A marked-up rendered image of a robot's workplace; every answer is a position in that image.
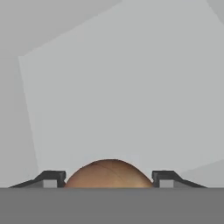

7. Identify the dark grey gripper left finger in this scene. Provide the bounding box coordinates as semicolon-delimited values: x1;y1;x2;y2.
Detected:
8;170;67;189

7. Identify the grey fridge interior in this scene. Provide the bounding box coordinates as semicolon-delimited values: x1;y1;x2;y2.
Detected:
0;0;224;189

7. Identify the brown orange peach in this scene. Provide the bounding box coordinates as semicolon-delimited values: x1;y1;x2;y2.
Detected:
63;158;154;189

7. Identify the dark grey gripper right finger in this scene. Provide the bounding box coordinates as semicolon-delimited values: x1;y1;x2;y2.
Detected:
151;170;208;189

